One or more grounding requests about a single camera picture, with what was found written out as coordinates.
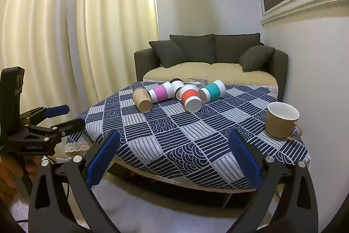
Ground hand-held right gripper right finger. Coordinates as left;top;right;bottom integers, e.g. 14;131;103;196
228;129;319;233

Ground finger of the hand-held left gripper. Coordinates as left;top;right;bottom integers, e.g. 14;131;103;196
20;105;70;126
25;118;86;141

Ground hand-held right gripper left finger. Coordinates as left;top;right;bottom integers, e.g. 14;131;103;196
29;129;122;233

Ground brown paper cup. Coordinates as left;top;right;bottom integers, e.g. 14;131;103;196
132;87;153;113

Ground teal sleeved white cup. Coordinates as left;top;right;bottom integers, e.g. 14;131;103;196
198;79;226;103

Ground red sleeved white cup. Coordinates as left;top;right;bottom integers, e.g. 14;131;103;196
177;85;202;113

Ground pink sleeved white cup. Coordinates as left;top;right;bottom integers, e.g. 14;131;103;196
147;81;174;103

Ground black and white cup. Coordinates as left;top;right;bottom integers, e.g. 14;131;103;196
169;78;185;97

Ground person's left hand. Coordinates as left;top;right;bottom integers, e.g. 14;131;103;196
0;154;44;182

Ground table leg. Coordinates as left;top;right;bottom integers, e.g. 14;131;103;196
221;192;234;208

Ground brown ceramic mug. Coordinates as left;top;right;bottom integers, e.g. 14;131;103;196
265;102;304;141

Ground blue patterned tablecloth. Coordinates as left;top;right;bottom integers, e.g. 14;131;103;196
65;79;311;191

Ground cream curtain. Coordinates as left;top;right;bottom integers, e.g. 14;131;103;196
0;0;160;124

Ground beige sofa blanket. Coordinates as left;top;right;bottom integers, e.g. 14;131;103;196
143;61;279;92

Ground dark grey sofa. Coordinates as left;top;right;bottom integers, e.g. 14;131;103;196
133;33;289;102

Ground dark grey throw pillow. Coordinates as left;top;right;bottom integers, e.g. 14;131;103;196
239;45;275;71
149;39;187;69

